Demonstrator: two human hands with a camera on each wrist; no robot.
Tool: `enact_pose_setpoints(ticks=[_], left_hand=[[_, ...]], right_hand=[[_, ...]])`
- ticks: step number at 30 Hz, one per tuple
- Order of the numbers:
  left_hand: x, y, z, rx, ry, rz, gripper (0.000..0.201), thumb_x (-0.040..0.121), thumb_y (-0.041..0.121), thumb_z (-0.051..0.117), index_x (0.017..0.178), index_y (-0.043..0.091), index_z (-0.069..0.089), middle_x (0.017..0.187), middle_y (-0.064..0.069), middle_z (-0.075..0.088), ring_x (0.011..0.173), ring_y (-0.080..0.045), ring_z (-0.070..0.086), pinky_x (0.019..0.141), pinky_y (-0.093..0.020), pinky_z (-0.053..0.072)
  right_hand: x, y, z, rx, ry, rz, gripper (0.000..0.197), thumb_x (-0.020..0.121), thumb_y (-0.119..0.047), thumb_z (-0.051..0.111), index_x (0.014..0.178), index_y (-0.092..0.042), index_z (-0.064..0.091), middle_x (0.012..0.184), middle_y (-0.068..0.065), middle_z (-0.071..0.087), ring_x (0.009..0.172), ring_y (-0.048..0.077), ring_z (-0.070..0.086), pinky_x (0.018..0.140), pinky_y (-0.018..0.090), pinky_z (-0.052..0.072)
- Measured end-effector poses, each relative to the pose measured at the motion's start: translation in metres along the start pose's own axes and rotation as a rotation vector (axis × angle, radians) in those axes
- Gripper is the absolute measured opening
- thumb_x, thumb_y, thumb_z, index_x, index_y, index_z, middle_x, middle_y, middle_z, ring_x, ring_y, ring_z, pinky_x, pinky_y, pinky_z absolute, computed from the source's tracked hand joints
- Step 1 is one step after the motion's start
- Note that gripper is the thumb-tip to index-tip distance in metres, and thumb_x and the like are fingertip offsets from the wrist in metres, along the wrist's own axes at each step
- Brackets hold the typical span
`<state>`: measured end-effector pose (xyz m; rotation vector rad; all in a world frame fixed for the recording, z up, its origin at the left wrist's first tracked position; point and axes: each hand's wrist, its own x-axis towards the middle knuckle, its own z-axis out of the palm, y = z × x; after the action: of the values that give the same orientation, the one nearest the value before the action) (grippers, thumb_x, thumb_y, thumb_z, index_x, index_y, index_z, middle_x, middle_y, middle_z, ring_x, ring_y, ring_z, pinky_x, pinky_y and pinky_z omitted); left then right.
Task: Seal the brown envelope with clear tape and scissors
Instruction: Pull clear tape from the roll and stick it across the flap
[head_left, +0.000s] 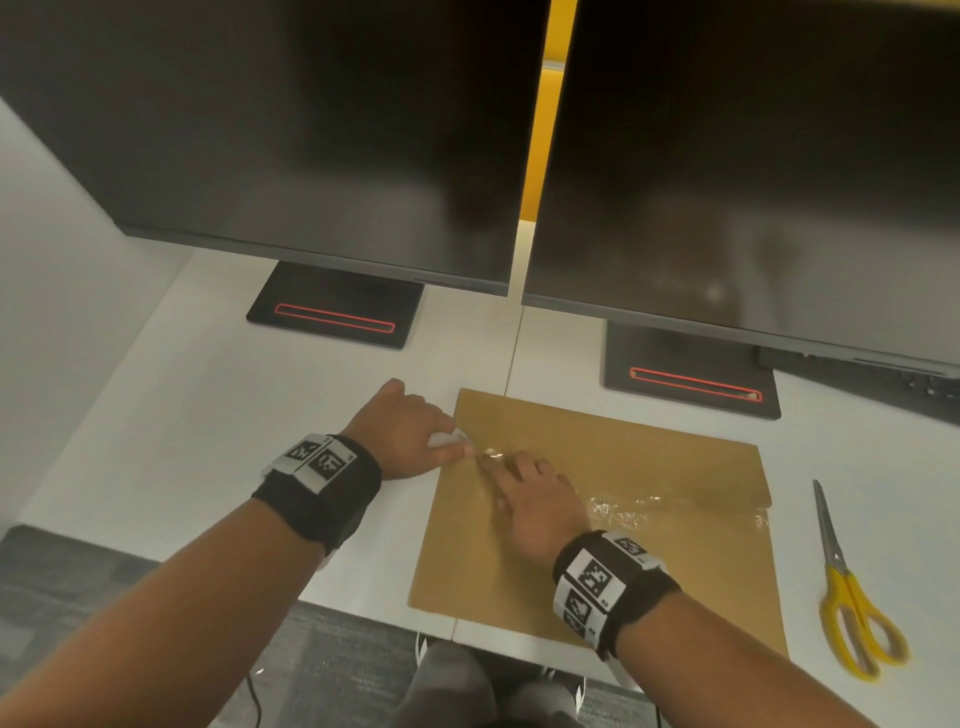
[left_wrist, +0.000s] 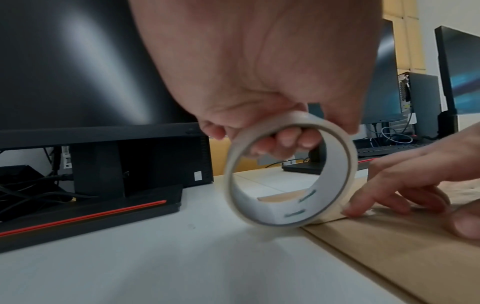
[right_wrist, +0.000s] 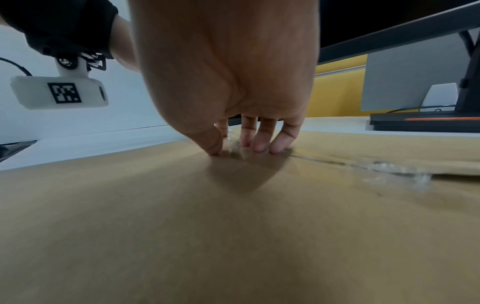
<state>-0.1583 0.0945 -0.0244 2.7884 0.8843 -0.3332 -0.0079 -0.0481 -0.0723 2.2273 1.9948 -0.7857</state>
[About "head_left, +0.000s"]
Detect white side divider panel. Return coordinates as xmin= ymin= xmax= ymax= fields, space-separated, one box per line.
xmin=0 ymin=96 xmax=198 ymax=528

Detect person's right hand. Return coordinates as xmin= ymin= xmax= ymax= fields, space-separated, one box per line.
xmin=477 ymin=450 xmax=594 ymax=567

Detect brown paper envelope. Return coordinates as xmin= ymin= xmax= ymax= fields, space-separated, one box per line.
xmin=407 ymin=387 xmax=791 ymax=662

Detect person's left leg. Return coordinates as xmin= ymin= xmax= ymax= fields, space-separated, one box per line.
xmin=388 ymin=643 xmax=502 ymax=728

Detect person's left hand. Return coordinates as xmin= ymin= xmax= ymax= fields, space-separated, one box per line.
xmin=341 ymin=378 xmax=478 ymax=482

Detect black keyboard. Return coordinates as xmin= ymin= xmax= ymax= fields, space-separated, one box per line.
xmin=759 ymin=346 xmax=960 ymax=429

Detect large black monitor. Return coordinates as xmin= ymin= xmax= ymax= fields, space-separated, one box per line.
xmin=521 ymin=0 xmax=960 ymax=372
xmin=0 ymin=0 xmax=553 ymax=298

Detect yellow-handled scissors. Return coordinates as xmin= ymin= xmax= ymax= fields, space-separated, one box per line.
xmin=812 ymin=479 xmax=911 ymax=682

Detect yellow partition panel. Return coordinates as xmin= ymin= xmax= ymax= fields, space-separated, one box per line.
xmin=518 ymin=0 xmax=579 ymax=224

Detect clear tape strip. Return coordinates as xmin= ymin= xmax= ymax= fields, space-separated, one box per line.
xmin=461 ymin=442 xmax=774 ymax=532

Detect person's right leg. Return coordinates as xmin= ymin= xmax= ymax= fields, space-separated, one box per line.
xmin=496 ymin=666 xmax=595 ymax=728

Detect person's right forearm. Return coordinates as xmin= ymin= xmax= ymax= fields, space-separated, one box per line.
xmin=617 ymin=591 xmax=880 ymax=728

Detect black monitor stand base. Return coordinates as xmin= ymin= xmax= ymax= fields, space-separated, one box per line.
xmin=246 ymin=261 xmax=426 ymax=351
xmin=603 ymin=319 xmax=783 ymax=421

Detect person's leg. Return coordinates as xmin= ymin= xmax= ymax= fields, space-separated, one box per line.
xmin=496 ymin=666 xmax=595 ymax=728
xmin=388 ymin=643 xmax=502 ymax=728

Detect black wristband with marker tags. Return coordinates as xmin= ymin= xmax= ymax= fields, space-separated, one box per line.
xmin=552 ymin=529 xmax=683 ymax=662
xmin=251 ymin=432 xmax=384 ymax=557

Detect person's left forearm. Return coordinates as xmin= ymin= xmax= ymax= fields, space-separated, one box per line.
xmin=0 ymin=493 xmax=333 ymax=728

